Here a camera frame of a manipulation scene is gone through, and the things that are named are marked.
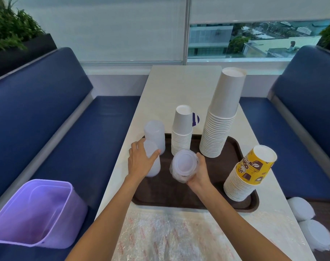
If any stack of clear plastic lids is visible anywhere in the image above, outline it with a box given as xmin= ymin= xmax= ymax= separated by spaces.
xmin=169 ymin=149 xmax=199 ymax=184

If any brown plastic tray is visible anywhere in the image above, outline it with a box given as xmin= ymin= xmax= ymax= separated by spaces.
xmin=131 ymin=133 xmax=260 ymax=213

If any person's left forearm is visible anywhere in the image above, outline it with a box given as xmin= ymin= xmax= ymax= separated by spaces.
xmin=64 ymin=174 xmax=144 ymax=261

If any person's left hand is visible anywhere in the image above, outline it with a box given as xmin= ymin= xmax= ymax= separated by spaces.
xmin=127 ymin=138 xmax=160 ymax=179

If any stack of yellow printed cups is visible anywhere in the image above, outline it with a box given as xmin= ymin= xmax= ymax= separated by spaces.
xmin=223 ymin=145 xmax=277 ymax=202

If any person's right forearm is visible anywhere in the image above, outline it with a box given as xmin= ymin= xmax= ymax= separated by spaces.
xmin=189 ymin=183 xmax=292 ymax=261

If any stack of large white cups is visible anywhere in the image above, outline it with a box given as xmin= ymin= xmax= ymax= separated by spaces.
xmin=199 ymin=67 xmax=246 ymax=158

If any blue upholstered bench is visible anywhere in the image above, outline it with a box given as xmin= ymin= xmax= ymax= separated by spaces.
xmin=240 ymin=45 xmax=330 ymax=202
xmin=0 ymin=47 xmax=141 ymax=261

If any stack of white lids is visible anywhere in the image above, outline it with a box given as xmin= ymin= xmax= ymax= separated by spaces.
xmin=287 ymin=197 xmax=316 ymax=222
xmin=298 ymin=219 xmax=330 ymax=252

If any white roller blind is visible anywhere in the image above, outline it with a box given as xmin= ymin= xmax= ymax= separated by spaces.
xmin=12 ymin=0 xmax=187 ymax=63
xmin=189 ymin=0 xmax=330 ymax=25

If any black planter box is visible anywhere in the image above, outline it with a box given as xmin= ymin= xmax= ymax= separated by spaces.
xmin=0 ymin=34 xmax=58 ymax=81

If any glass window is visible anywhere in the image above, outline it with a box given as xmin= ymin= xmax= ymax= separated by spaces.
xmin=187 ymin=20 xmax=330 ymax=59

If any stack of small white cups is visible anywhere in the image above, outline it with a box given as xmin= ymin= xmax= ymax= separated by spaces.
xmin=171 ymin=105 xmax=193 ymax=156

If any purple plastic bin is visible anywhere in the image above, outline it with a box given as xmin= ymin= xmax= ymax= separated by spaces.
xmin=0 ymin=179 xmax=88 ymax=249

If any clear plastic wrap sheet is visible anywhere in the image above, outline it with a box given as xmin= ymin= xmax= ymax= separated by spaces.
xmin=118 ymin=209 xmax=267 ymax=261

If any person's right hand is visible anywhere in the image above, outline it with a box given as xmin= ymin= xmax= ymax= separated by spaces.
xmin=187 ymin=152 xmax=212 ymax=189

